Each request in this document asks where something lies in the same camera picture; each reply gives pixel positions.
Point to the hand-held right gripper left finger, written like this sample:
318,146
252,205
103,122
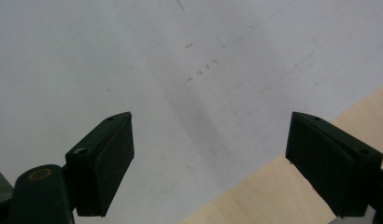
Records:
102,168

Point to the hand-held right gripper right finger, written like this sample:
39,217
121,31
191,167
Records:
329,168

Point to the white table mat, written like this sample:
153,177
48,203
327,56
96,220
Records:
180,62

